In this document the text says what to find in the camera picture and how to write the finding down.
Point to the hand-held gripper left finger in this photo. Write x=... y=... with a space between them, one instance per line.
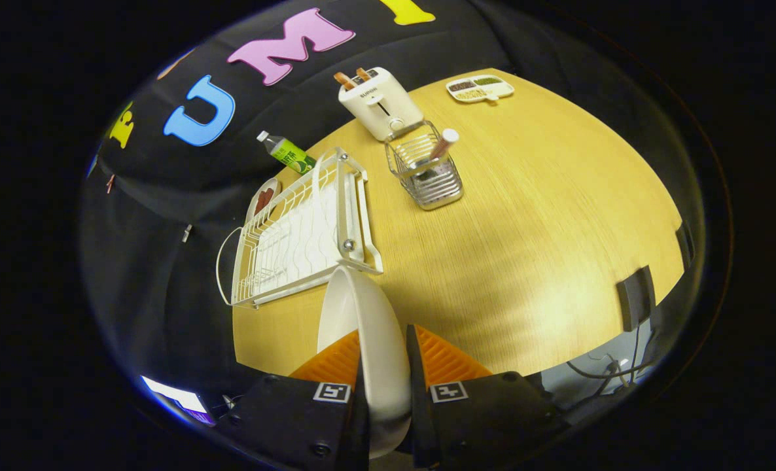
x=283 y=418

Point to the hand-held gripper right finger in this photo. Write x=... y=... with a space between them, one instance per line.
x=415 y=392

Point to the white round plate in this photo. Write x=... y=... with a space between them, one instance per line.
x=375 y=340

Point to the small grey plate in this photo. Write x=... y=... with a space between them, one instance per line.
x=254 y=196

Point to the white divided snack dish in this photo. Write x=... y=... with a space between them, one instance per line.
x=479 y=90

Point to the computer monitor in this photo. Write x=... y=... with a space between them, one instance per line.
x=178 y=398

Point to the white clip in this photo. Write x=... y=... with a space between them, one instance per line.
x=186 y=233

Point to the red meat slice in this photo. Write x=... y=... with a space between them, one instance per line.
x=268 y=194
x=261 y=207

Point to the black table clamp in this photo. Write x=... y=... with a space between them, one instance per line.
x=685 y=243
x=635 y=297

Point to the green label drink bottle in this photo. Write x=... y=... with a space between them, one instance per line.
x=290 y=154

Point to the white toaster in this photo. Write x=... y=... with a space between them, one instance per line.
x=381 y=108

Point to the pink clip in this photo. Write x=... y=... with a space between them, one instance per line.
x=110 y=184

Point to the toasted bread slice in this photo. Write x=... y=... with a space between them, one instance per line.
x=344 y=80
x=363 y=73

